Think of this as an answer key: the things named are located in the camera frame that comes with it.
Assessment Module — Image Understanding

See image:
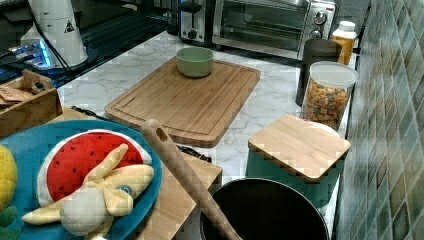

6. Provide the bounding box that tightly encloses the plush banana toy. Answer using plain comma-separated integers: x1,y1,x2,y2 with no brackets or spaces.
22,144,154,240

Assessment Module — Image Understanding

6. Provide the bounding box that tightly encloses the dark grey metal cup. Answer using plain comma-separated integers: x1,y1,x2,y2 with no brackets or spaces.
295,39,342,107

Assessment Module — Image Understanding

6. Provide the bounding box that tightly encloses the blue plate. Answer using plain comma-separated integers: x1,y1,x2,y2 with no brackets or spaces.
1,120,162,240

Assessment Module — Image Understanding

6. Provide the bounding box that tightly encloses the clear cereal jar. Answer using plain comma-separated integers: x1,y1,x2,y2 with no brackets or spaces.
301,61,358,130

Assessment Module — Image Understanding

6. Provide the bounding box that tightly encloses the black two-slot toaster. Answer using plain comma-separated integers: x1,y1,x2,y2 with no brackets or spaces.
178,0,216,47

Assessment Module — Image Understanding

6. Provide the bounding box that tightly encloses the orange juice bottle white cap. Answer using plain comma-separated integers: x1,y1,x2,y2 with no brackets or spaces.
331,21,357,65

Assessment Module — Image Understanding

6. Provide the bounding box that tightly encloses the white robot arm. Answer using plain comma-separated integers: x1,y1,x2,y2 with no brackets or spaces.
21,0,88,70

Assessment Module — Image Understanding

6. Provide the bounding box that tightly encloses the yellow plush lemon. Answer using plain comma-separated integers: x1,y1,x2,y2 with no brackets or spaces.
0,145,18,211

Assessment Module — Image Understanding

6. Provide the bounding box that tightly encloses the black utensil pot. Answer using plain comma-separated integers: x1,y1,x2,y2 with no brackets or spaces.
212,178,330,240

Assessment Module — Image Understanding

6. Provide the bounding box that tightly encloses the bamboo cutting board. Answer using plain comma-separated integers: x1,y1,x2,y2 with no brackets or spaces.
105,59,260,148

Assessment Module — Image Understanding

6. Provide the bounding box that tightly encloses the plush watermelon slice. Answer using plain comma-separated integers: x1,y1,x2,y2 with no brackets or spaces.
37,129,152,207

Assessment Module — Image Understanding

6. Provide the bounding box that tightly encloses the stainless toaster oven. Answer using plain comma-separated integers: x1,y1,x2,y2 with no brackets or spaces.
212,0,336,59

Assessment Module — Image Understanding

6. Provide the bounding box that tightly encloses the small wooden caddy box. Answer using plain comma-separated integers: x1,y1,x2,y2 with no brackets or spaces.
0,70,63,138

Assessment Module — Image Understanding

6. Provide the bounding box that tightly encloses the teal canister with bamboo lid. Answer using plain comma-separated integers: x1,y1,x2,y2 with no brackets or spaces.
246,114,350,210

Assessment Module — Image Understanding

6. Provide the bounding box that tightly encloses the green ceramic bowl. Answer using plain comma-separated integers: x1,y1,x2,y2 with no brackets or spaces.
176,47,214,77

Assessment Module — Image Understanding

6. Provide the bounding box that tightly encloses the wooden spoon handle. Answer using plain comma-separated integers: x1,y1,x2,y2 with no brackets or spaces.
140,119,242,240

